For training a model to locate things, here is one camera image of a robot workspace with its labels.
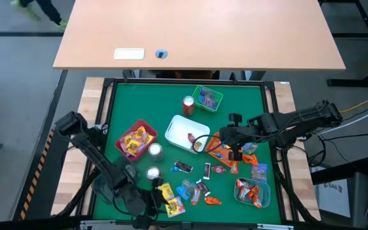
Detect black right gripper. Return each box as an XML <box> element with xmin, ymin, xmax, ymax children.
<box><xmin>218</xmin><ymin>113</ymin><xmax>255</xmax><ymax>162</ymax></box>

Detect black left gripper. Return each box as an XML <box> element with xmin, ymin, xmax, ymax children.
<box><xmin>119</xmin><ymin>174</ymin><xmax>169</xmax><ymax>230</ymax></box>

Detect green plastic basket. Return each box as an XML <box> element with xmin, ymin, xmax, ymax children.
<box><xmin>191</xmin><ymin>84</ymin><xmax>224</xmax><ymax>113</ymax></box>

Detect orange silver candy wrapper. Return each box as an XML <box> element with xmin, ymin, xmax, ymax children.
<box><xmin>190</xmin><ymin>187</ymin><xmax>202</xmax><ymax>206</ymax></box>

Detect purple rainbow candy packet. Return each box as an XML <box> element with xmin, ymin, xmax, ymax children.
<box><xmin>251</xmin><ymin>163</ymin><xmax>268</xmax><ymax>183</ymax></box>

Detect orange plastic basket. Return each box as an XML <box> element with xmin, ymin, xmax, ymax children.
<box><xmin>204</xmin><ymin>132</ymin><xmax>241</xmax><ymax>169</ymax></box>

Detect silver drink can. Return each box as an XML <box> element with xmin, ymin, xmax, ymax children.
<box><xmin>146</xmin><ymin>165</ymin><xmax>162</xmax><ymax>183</ymax></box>
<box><xmin>148</xmin><ymin>142</ymin><xmax>165</xmax><ymax>162</ymax></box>

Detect white plastic bin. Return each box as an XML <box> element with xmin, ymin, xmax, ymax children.
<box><xmin>164</xmin><ymin>114</ymin><xmax>211</xmax><ymax>155</ymax></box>

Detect red soda can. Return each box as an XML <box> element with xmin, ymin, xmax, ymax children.
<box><xmin>181</xmin><ymin>95</ymin><xmax>196</xmax><ymax>116</ymax></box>

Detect dark transparent plastic bin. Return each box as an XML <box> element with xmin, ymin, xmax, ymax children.
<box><xmin>91</xmin><ymin>156</ymin><xmax>140</xmax><ymax>205</ymax></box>

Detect teal plastic bin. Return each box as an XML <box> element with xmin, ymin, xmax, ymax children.
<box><xmin>233</xmin><ymin>176</ymin><xmax>272</xmax><ymax>208</ymax></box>

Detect maroon plastic bin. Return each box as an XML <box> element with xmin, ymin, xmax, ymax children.
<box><xmin>114</xmin><ymin>118</ymin><xmax>158</xmax><ymax>162</ymax></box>

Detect light wooden desk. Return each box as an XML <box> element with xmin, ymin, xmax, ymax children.
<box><xmin>52</xmin><ymin>0</ymin><xmax>346</xmax><ymax>71</ymax></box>

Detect green felt mat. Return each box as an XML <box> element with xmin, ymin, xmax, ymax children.
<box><xmin>93</xmin><ymin>82</ymin><xmax>282</xmax><ymax>224</ymax></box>

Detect black desk legs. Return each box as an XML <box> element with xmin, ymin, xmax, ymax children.
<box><xmin>122</xmin><ymin>69</ymin><xmax>267</xmax><ymax>82</ymax></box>

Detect black yellow striped panel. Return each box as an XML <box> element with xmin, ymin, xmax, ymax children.
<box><xmin>11</xmin><ymin>127</ymin><xmax>72</xmax><ymax>221</ymax></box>

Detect white cardboard box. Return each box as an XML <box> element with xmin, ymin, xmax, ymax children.
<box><xmin>317</xmin><ymin>178</ymin><xmax>351</xmax><ymax>219</ymax></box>

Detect person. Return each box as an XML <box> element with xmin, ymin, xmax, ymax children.
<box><xmin>10</xmin><ymin>0</ymin><xmax>69</xmax><ymax>30</ymax></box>

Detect black cable bundle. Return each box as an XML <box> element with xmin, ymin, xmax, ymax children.
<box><xmin>56</xmin><ymin>165</ymin><xmax>107</xmax><ymax>218</ymax></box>
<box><xmin>273</xmin><ymin>149</ymin><xmax>321</xmax><ymax>224</ymax></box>

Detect black desk frame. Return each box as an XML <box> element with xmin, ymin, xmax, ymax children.
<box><xmin>318</xmin><ymin>0</ymin><xmax>368</xmax><ymax>88</ymax></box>

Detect yellow power cable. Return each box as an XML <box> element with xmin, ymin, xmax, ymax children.
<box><xmin>339</xmin><ymin>98</ymin><xmax>368</xmax><ymax>114</ymax></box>

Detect white cable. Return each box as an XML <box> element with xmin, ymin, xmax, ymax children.
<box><xmin>319</xmin><ymin>105</ymin><xmax>368</xmax><ymax>135</ymax></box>

